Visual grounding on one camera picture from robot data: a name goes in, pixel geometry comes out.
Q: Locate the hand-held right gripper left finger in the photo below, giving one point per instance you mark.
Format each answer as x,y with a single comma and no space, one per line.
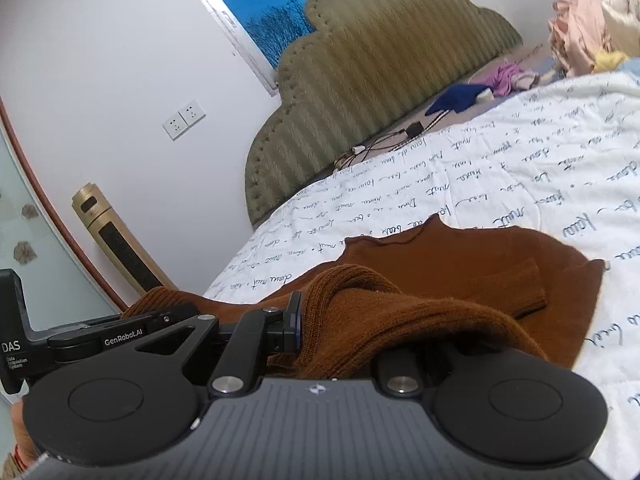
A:
290,330

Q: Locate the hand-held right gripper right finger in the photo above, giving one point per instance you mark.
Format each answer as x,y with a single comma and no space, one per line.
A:
400,367

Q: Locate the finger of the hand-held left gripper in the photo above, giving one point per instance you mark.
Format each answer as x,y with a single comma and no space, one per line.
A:
172,315

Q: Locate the brown knit sweater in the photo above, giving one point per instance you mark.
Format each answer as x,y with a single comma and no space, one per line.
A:
450,270

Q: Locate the person's left forearm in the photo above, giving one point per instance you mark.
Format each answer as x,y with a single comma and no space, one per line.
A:
17,425

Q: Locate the pile of pink clothes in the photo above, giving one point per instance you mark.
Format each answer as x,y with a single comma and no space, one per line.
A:
580,35

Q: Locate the gold tower fan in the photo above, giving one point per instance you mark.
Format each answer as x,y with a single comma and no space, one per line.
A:
120,245

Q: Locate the white charger plug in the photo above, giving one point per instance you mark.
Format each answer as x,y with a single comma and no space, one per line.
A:
358,151

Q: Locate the white script printed quilt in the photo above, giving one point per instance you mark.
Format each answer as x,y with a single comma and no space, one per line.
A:
500,185

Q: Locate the black power adapter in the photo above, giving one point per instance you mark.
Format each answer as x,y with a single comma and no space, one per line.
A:
414,129

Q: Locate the olive upholstered headboard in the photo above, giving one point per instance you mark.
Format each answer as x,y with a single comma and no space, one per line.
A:
375,75

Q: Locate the small white object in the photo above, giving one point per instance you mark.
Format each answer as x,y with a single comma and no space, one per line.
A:
484,94

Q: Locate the purple cloth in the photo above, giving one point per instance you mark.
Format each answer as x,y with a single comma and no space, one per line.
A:
505,77

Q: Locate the yellow cloth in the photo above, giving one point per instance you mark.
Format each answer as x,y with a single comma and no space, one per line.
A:
610,62

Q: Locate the light blue cloth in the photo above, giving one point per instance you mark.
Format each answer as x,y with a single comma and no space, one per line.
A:
631,66

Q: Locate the cream padded jacket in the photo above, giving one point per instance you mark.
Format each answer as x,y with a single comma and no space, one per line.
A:
625,15

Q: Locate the white wall socket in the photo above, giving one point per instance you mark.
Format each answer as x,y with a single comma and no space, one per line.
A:
175,126
192,113

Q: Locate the window with white frame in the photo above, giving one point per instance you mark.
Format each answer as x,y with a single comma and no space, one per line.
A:
265,5

